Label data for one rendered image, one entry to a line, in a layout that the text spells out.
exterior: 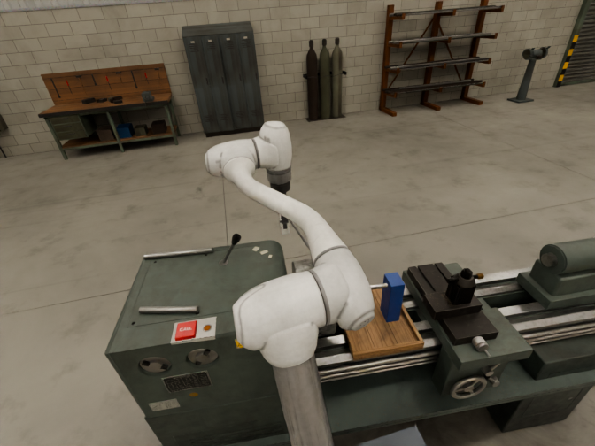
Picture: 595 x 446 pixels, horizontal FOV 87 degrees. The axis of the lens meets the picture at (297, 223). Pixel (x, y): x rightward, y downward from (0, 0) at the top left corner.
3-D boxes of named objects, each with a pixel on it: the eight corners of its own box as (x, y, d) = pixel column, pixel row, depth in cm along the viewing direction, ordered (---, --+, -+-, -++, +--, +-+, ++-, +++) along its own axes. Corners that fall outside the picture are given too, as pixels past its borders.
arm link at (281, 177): (289, 158, 116) (290, 173, 120) (265, 161, 116) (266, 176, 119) (292, 170, 109) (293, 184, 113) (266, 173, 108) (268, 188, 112)
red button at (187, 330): (175, 342, 97) (173, 338, 96) (179, 326, 102) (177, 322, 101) (196, 339, 97) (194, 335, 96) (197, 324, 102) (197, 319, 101)
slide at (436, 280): (453, 346, 125) (456, 339, 123) (406, 273, 161) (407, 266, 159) (496, 338, 127) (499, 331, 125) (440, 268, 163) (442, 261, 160)
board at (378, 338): (353, 360, 129) (353, 355, 127) (332, 296, 159) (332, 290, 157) (422, 348, 132) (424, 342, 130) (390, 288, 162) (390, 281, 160)
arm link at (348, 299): (356, 239, 77) (304, 253, 74) (395, 304, 66) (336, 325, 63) (347, 267, 87) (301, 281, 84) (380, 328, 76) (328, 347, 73)
